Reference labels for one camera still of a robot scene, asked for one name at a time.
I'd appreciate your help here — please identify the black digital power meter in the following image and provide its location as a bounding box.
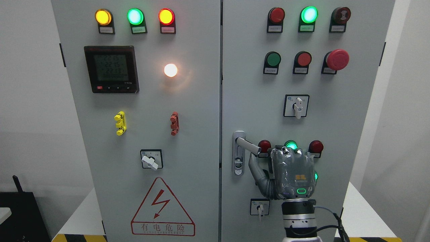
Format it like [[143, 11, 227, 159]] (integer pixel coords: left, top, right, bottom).
[[84, 45, 139, 93]]

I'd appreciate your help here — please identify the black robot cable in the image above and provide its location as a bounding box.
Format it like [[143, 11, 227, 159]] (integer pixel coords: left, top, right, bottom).
[[289, 206, 350, 242]]

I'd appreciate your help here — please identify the grey right cabinet door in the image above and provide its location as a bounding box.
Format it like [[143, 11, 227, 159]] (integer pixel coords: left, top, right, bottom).
[[221, 0, 395, 242]]

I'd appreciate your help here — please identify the red lamp middle left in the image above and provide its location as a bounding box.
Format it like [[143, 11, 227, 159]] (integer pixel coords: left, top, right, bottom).
[[258, 140, 271, 158]]

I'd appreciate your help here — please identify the yellow indicator lamp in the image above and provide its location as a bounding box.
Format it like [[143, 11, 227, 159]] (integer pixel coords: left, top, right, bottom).
[[95, 9, 115, 34]]

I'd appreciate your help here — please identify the green lamp middle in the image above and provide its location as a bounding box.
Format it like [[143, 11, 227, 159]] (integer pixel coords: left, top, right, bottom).
[[284, 140, 298, 150]]

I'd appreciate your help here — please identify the white rotary switch left door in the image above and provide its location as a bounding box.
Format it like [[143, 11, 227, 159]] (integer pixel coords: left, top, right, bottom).
[[140, 150, 163, 170]]

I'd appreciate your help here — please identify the white rotary switch upper right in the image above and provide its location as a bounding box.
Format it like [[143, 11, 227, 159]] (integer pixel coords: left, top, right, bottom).
[[283, 94, 310, 119]]

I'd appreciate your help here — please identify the green push button upper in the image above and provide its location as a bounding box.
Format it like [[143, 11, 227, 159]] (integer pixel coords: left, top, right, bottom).
[[263, 51, 281, 75]]

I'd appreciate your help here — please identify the grey left cabinet door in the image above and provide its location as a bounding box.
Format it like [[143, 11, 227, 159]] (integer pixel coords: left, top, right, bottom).
[[52, 0, 221, 242]]

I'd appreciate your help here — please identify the green indicator lamp left door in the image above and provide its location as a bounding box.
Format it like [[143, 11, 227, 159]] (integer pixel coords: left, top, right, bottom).
[[127, 8, 147, 34]]

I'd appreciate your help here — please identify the silver swing door handle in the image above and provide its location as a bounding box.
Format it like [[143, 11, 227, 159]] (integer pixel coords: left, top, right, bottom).
[[232, 130, 261, 175]]

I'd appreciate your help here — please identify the black box with antenna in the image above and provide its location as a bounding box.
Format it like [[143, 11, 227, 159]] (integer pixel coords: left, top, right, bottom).
[[0, 175, 51, 242]]

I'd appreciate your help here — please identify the red emergency stop button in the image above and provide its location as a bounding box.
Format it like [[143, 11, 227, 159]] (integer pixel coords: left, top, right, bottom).
[[321, 49, 350, 75]]

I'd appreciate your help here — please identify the orange red indicator lamp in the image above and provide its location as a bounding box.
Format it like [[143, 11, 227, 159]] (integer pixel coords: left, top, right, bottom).
[[158, 8, 176, 34]]

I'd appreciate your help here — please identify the white rotary switch lower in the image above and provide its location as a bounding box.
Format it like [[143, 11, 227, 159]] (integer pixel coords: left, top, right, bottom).
[[249, 199, 270, 222]]

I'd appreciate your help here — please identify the red push button upper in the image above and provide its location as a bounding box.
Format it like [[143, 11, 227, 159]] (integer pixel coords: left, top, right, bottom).
[[292, 51, 312, 75]]

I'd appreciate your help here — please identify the grey cabinet door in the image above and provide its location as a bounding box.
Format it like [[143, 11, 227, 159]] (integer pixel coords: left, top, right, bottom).
[[52, 0, 221, 242], [221, 0, 395, 242]]

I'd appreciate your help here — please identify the dark red buzzer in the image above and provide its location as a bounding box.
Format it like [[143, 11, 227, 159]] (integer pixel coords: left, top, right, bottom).
[[329, 7, 351, 33]]

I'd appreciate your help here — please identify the red high voltage warning sticker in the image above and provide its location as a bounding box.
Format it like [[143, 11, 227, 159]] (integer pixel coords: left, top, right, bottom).
[[130, 177, 196, 236]]

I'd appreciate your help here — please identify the white glowing lamp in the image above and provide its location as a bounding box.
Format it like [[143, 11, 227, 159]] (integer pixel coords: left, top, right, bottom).
[[163, 63, 178, 78]]

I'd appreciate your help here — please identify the green lamp top right door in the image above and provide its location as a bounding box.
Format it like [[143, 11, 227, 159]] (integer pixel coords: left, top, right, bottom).
[[298, 6, 318, 33]]

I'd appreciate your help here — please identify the red lamp middle right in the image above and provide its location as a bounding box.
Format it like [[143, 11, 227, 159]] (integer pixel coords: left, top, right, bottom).
[[308, 140, 324, 158]]

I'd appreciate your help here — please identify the red lamp top right door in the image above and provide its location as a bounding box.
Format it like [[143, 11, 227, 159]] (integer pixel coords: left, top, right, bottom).
[[267, 7, 285, 33]]

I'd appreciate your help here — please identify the white platform with hazard stripes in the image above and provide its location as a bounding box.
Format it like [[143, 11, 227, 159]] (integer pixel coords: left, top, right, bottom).
[[52, 183, 402, 242]]

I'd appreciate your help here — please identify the white rotary switch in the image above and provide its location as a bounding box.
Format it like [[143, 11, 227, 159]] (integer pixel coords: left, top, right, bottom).
[[249, 199, 270, 222], [283, 94, 310, 119]]

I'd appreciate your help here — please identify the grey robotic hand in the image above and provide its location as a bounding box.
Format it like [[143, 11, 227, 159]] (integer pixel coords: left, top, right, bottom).
[[249, 146, 316, 200]]

